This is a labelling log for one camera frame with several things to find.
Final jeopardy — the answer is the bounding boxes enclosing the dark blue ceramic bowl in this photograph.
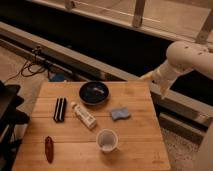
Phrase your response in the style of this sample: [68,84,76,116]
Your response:
[79,81,109,105]

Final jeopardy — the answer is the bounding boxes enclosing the white glue bottle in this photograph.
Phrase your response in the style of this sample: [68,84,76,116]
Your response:
[71,102,97,129]

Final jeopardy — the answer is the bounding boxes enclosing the black chair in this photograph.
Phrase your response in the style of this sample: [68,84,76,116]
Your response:
[0,81,30,171]

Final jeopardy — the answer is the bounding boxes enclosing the blue sponge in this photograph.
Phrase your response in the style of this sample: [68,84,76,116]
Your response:
[110,107,131,121]

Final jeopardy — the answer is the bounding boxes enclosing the blue object on floor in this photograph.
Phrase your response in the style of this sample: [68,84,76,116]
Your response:
[49,73,65,82]

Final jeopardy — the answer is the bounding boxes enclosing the black cables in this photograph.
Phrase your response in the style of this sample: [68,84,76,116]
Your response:
[3,46,54,84]

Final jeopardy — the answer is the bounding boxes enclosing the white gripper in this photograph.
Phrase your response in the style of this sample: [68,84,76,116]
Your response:
[140,61,180,99]

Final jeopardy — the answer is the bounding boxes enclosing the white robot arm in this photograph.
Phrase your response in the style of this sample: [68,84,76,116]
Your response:
[140,41,213,171]

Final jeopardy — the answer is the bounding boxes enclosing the black striped eraser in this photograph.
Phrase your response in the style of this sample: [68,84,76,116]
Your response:
[53,98,67,122]

